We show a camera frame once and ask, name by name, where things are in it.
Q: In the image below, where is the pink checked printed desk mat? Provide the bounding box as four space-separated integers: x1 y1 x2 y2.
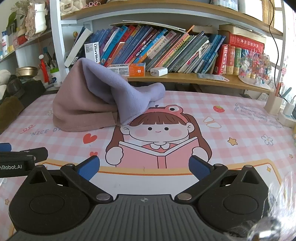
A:
0 89 296 241

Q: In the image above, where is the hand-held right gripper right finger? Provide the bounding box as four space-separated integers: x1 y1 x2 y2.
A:
174 155 265 205

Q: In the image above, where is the red tassel ornament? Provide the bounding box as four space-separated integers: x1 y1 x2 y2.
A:
38 54 50 84

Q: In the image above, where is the white and wood shelf unit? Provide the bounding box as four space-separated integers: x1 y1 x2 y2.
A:
0 0 296 95

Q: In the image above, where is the black cable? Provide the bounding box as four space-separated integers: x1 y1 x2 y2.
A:
268 0 282 93

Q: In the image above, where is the cream padded jacket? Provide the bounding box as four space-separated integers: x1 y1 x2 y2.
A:
0 70 12 93

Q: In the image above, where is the white charger plug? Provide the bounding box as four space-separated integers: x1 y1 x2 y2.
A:
150 67 168 77

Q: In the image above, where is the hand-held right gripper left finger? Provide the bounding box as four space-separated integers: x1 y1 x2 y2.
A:
26 155 114 205

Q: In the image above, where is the white power strip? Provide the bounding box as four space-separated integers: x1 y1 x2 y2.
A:
277 110 296 128

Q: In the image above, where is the colourful acrylic figurine display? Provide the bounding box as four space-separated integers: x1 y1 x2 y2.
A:
238 52 272 90

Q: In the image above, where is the white power adapter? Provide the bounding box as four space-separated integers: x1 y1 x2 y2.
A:
283 98 296 117

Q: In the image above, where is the flat clear plastic packet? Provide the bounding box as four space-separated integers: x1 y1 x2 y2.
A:
197 73 230 82

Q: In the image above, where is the white leaning book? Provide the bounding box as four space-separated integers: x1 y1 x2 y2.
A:
64 27 93 68

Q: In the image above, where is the wicker basket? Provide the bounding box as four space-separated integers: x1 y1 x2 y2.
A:
262 0 276 28

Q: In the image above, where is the cream quilted bag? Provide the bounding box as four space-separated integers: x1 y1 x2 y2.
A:
59 0 80 16

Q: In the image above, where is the white tub green lid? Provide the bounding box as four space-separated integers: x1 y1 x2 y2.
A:
49 67 62 89

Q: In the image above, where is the row of colourful books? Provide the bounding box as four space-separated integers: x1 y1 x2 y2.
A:
64 22 266 76

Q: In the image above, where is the white orange toothpaste box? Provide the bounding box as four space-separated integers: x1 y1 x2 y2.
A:
107 63 146 77

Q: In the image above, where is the white floral pouch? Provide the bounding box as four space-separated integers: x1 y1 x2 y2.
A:
25 2 48 39

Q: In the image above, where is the clear plastic wrap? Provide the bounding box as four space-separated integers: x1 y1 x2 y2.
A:
248 173 296 241

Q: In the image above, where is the white bottle red label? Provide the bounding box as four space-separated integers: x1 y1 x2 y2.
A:
1 31 10 57

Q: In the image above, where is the brown corduroy garment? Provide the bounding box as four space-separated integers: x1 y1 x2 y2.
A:
0 95 25 134

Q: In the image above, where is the tall white carton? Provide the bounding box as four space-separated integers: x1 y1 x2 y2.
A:
84 42 100 64

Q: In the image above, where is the black box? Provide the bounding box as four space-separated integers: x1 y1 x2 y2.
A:
18 80 47 109

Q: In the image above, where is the gold round tin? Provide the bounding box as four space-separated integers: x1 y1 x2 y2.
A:
16 66 39 78

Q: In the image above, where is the red round bottle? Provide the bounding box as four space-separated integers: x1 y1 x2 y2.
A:
17 29 28 46

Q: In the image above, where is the beige pen holder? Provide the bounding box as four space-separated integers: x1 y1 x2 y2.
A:
264 91 284 115

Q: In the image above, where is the cluster of pens and brushes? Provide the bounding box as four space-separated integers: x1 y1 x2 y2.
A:
43 46 58 70

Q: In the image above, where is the thick red book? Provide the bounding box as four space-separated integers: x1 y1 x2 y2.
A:
228 33 265 54

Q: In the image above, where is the purple and mauve sweater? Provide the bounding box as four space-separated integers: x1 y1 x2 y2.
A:
52 57 166 132

